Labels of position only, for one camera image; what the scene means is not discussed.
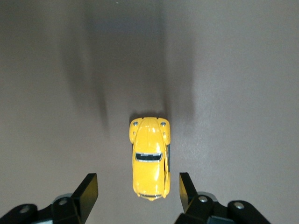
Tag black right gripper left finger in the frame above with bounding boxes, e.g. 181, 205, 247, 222
0, 173, 99, 224

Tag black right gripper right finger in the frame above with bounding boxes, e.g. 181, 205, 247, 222
172, 172, 271, 224

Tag yellow beetle toy car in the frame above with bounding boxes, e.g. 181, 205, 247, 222
129, 117, 171, 202

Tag brown table mat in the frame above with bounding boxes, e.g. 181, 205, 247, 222
0, 0, 299, 224

